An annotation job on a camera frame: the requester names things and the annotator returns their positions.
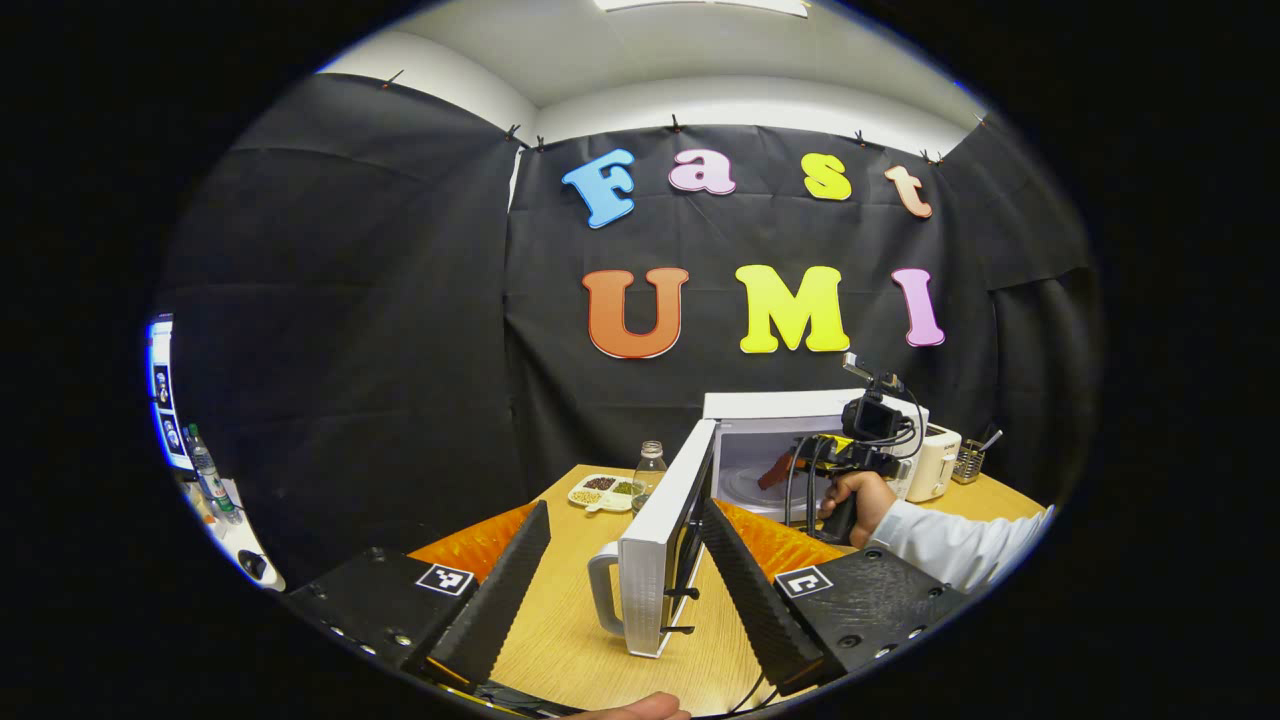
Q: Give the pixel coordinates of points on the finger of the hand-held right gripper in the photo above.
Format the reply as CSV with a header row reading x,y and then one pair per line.
x,y
822,452

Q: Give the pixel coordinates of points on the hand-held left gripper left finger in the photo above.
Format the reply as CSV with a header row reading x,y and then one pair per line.
x,y
500,610

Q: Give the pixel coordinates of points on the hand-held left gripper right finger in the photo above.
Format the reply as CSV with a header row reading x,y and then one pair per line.
x,y
760,610

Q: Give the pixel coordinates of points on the reddish brown sausage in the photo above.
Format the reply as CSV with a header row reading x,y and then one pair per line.
x,y
777,472

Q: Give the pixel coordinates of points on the white microwave oven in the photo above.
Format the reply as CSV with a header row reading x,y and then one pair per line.
x,y
650,580

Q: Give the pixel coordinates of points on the white toaster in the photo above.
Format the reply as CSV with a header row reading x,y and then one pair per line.
x,y
935,465

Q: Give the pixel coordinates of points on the metal mesh utensil holder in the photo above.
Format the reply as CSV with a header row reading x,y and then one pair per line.
x,y
967,465

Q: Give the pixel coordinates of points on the metal spoon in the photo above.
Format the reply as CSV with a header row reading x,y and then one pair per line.
x,y
990,440

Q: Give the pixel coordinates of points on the white divided plate with grains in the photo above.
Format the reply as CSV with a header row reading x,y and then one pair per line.
x,y
603,492

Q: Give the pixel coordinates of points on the clear water bottle green label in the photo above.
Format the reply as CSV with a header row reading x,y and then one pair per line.
x,y
648,480

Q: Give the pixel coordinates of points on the white side table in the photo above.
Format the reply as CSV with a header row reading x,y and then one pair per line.
x,y
235,540

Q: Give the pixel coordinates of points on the black backdrop cloth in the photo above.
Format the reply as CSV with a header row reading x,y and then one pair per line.
x,y
350,350

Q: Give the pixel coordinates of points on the small plastic bottle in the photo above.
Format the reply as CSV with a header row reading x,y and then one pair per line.
x,y
208,475

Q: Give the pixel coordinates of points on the large ceiling light panel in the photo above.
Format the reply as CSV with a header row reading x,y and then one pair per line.
x,y
700,6

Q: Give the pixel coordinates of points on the wall poster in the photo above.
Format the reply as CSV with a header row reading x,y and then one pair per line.
x,y
165,400

